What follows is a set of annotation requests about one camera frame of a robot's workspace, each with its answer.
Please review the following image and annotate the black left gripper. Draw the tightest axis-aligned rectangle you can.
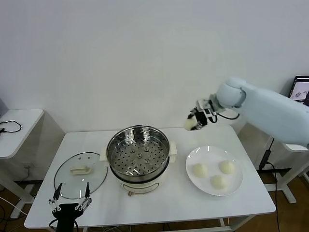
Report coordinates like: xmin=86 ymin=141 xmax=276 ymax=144
xmin=48 ymin=182 xmax=93 ymax=232

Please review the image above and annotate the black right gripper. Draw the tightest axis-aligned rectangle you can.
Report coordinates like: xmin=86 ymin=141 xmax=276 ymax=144
xmin=187 ymin=108 xmax=209 ymax=131

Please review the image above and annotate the white steamed baozi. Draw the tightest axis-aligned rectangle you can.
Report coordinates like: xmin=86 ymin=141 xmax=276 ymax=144
xmin=192 ymin=163 xmax=209 ymax=178
xmin=183 ymin=117 xmax=199 ymax=131
xmin=218 ymin=159 xmax=235 ymax=174
xmin=210 ymin=174 xmax=229 ymax=190

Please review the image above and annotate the round glass pot lid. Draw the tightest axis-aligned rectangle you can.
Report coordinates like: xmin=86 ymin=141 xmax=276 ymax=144
xmin=53 ymin=151 xmax=109 ymax=200

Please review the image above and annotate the perforated steel steamer basket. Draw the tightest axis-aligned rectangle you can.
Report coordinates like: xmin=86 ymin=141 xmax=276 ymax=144
xmin=99 ymin=125 xmax=179 ymax=181

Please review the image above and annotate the white round plate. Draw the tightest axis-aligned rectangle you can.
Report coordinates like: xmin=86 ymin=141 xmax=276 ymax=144
xmin=185 ymin=145 xmax=244 ymax=197

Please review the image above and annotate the cream electric cooker base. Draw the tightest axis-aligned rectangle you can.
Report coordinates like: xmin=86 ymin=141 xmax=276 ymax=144
xmin=110 ymin=154 xmax=178 ymax=197

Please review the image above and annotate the white side table with label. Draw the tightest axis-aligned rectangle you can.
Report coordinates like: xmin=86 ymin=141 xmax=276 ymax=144
xmin=238 ymin=120 xmax=309 ymax=204

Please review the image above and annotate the grey open laptop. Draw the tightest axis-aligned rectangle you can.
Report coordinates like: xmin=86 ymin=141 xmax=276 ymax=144
xmin=288 ymin=75 xmax=309 ymax=106

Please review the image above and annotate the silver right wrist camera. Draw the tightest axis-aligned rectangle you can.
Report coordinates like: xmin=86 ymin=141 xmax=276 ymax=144
xmin=196 ymin=98 xmax=217 ymax=116

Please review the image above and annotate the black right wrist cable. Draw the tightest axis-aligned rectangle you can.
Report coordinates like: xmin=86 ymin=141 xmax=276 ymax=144
xmin=207 ymin=113 xmax=241 ymax=123

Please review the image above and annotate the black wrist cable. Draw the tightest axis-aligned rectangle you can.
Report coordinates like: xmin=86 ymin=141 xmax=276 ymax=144
xmin=49 ymin=217 xmax=79 ymax=230
xmin=207 ymin=113 xmax=241 ymax=123

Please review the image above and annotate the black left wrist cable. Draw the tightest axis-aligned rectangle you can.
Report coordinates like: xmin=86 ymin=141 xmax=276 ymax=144
xmin=49 ymin=217 xmax=79 ymax=230

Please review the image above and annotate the white floor cable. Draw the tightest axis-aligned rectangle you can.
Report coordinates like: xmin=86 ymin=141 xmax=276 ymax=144
xmin=0 ymin=197 xmax=28 ymax=216

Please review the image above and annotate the thin black looped cable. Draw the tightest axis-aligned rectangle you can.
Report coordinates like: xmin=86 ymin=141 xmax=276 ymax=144
xmin=0 ymin=120 xmax=23 ymax=134

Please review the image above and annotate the white main table frame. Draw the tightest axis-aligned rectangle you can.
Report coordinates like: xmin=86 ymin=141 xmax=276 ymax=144
xmin=79 ymin=216 xmax=257 ymax=232

